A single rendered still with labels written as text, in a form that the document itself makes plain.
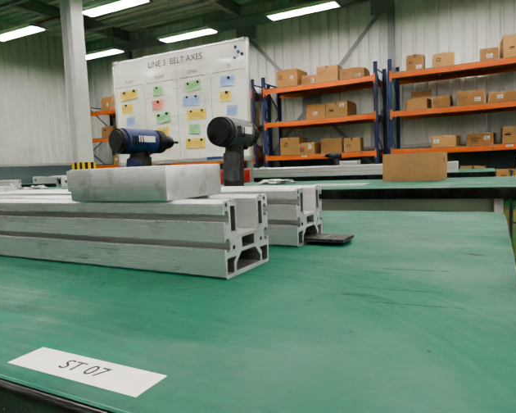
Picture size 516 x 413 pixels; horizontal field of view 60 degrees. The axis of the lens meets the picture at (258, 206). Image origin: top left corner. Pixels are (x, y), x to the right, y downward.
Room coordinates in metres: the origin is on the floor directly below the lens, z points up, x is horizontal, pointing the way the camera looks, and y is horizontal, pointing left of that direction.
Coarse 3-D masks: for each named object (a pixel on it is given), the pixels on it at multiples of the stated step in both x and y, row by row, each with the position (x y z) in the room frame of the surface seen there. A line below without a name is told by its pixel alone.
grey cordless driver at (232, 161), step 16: (208, 128) 0.88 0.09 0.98; (224, 128) 0.86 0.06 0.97; (240, 128) 0.89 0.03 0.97; (256, 128) 0.98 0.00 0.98; (224, 144) 0.87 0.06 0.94; (240, 144) 0.92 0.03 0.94; (224, 160) 0.90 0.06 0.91; (240, 160) 0.92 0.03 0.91; (224, 176) 0.89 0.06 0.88; (240, 176) 0.91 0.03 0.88
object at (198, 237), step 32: (0, 224) 0.66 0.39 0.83; (32, 224) 0.62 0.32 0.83; (64, 224) 0.59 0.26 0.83; (96, 224) 0.56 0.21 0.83; (128, 224) 0.53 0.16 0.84; (160, 224) 0.51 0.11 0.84; (192, 224) 0.49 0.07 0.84; (224, 224) 0.47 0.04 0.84; (256, 224) 0.53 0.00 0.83; (32, 256) 0.63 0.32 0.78; (64, 256) 0.59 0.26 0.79; (96, 256) 0.56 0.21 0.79; (128, 256) 0.53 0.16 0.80; (160, 256) 0.51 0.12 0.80; (192, 256) 0.49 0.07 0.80; (224, 256) 0.47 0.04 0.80; (256, 256) 0.54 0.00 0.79
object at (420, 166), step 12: (384, 156) 2.47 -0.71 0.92; (396, 156) 2.43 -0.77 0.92; (408, 156) 2.40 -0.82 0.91; (420, 156) 2.36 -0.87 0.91; (432, 156) 2.33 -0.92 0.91; (444, 156) 2.40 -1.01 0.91; (384, 168) 2.47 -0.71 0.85; (396, 168) 2.43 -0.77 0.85; (408, 168) 2.40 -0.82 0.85; (420, 168) 2.36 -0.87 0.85; (432, 168) 2.33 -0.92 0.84; (444, 168) 2.39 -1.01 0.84; (384, 180) 2.47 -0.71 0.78; (396, 180) 2.43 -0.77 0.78; (408, 180) 2.40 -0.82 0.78; (420, 180) 2.36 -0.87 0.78; (432, 180) 2.33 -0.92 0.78
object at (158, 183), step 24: (120, 168) 0.53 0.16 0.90; (144, 168) 0.51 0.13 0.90; (168, 168) 0.50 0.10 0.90; (192, 168) 0.54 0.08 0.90; (216, 168) 0.58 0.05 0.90; (72, 192) 0.57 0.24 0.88; (96, 192) 0.55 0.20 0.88; (120, 192) 0.53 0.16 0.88; (144, 192) 0.51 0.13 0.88; (168, 192) 0.50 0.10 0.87; (192, 192) 0.54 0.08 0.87; (216, 192) 0.58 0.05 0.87
